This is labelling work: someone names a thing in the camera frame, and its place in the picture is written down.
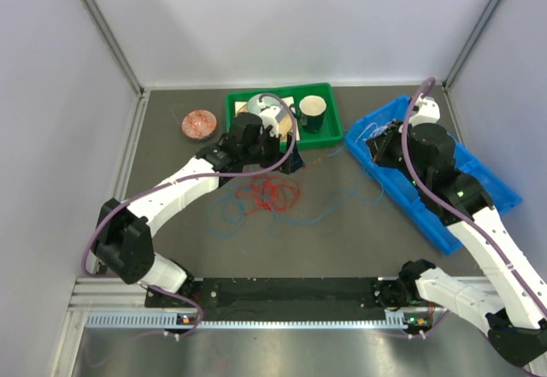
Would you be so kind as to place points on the red patterned small bowl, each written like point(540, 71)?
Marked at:
point(199, 124)

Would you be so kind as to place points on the grey slotted cable duct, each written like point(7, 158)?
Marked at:
point(172, 320)

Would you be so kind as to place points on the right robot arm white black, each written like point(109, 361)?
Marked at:
point(514, 319)

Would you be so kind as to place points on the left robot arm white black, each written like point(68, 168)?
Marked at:
point(123, 239)

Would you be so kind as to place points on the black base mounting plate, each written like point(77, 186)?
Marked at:
point(299, 299)

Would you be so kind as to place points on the peach ceramic plate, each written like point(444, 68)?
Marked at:
point(240, 107)

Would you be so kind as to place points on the green plastic tray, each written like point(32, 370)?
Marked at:
point(331, 132)

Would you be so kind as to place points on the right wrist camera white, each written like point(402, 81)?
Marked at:
point(425, 110)

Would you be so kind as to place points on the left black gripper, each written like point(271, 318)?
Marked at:
point(277, 156)

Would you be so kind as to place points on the blue plastic divided bin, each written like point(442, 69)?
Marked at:
point(443, 165)

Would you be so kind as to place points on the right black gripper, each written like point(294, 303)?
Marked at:
point(380, 144)

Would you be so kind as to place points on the dark green mug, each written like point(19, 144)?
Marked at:
point(310, 112)

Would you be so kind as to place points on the light blue ceramic bowl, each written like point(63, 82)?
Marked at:
point(260, 102)

